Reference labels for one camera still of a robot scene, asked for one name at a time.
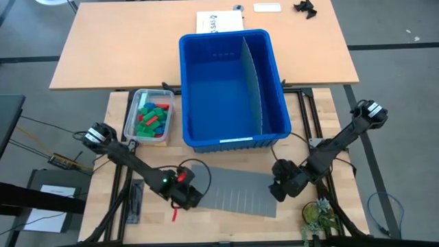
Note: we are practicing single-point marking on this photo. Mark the beige laminate desk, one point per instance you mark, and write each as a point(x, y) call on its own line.
point(103, 41)

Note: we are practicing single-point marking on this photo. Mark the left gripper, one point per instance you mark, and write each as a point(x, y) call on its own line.
point(181, 192)

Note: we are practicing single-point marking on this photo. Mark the red tape marker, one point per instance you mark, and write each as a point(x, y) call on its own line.
point(181, 176)

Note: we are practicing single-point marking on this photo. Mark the black table clamp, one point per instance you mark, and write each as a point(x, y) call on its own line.
point(283, 84)
point(168, 86)

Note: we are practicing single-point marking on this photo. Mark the white cardboard box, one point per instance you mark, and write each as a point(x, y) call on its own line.
point(219, 21)

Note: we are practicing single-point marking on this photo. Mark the black side table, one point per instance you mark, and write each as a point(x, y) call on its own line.
point(10, 116)

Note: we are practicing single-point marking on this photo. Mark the white paper sheet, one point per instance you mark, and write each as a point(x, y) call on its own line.
point(51, 190)

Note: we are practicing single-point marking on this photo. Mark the black aluminium rig frame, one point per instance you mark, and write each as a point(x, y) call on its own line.
point(298, 90)

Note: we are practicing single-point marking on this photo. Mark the green block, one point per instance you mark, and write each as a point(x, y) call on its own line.
point(158, 112)
point(145, 133)

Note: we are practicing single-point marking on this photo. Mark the black plastic bracket part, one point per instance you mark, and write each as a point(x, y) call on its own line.
point(307, 8)

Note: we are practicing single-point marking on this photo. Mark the blue block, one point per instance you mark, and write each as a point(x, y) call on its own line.
point(149, 105)

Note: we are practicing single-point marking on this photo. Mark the round desk grommet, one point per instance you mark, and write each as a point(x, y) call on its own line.
point(238, 7)

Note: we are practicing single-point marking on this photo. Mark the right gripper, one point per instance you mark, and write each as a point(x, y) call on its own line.
point(291, 178)

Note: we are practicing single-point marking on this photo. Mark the potted succulent plant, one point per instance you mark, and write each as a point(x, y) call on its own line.
point(313, 214)

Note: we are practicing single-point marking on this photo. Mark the black metal bar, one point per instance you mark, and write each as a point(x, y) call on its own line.
point(41, 199)

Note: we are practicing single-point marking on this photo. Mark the grey divider with short slots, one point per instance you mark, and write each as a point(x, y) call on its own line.
point(240, 188)

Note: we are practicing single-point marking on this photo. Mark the white flat rectangular pad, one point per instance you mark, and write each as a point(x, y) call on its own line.
point(267, 7)

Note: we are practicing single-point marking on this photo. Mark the black floor box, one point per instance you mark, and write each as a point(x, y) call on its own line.
point(36, 176)

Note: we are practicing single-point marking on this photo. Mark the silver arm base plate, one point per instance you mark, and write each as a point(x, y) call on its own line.
point(313, 141)

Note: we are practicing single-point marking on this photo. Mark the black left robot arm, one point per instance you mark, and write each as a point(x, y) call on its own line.
point(133, 161)

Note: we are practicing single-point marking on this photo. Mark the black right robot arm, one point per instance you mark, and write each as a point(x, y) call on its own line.
point(343, 137)

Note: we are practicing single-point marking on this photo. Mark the clear plastic block container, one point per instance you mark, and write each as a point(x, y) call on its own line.
point(132, 132)

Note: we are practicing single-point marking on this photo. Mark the small electronics board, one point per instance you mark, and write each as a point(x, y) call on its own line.
point(60, 161)

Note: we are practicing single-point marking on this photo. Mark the red rectangular block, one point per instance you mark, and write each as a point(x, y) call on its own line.
point(151, 120)

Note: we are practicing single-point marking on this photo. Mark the white round object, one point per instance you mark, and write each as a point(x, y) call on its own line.
point(51, 1)

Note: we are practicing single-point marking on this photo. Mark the grey divider with long slots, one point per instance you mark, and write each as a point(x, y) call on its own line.
point(252, 89)

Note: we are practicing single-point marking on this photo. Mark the large blue plastic bin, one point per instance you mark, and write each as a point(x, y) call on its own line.
point(216, 103)

